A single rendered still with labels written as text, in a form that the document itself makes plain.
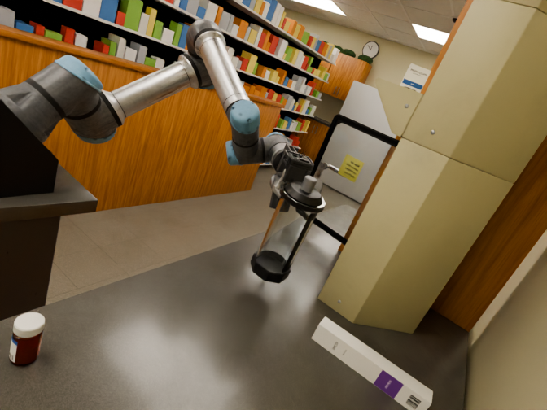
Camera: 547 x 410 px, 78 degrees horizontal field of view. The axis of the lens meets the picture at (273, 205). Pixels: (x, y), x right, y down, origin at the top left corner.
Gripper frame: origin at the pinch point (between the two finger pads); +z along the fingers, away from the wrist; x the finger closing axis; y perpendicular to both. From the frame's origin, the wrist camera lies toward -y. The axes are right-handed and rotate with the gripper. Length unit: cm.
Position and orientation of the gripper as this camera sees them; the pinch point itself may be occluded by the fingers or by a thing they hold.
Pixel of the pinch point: (299, 202)
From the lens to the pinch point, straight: 78.8
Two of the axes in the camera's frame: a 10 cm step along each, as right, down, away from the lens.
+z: 1.7, 5.0, -8.5
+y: 3.6, -8.4, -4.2
